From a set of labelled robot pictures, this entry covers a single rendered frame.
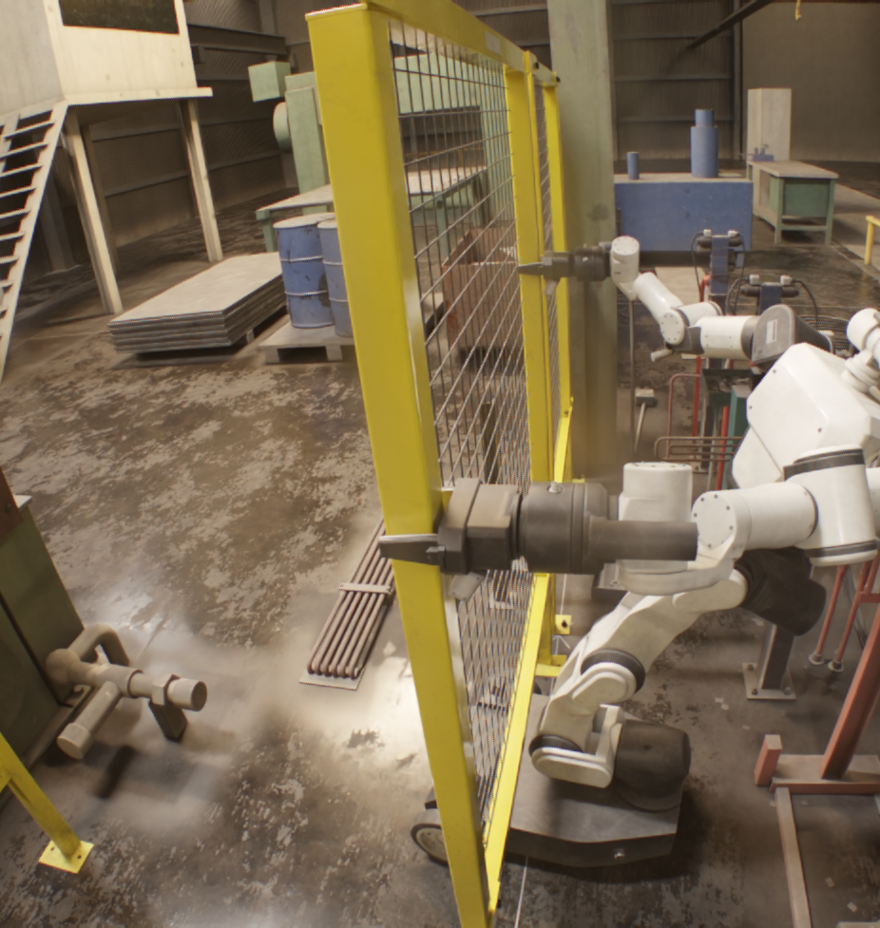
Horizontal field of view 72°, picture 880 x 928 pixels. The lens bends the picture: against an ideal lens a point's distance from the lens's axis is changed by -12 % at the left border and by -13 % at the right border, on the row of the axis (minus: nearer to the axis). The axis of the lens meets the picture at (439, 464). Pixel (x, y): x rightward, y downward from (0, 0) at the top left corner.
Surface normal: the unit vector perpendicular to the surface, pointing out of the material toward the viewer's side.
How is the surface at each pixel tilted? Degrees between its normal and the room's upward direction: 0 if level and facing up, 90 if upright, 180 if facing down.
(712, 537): 75
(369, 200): 90
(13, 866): 0
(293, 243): 90
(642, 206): 90
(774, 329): 57
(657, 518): 66
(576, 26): 90
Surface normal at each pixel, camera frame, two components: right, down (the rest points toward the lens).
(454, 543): -0.22, -0.27
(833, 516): -0.62, -0.05
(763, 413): -0.94, -0.22
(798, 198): -0.22, 0.49
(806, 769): -0.11, -0.87
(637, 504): -0.24, 0.08
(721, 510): -0.92, 0.04
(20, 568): 0.97, 0.02
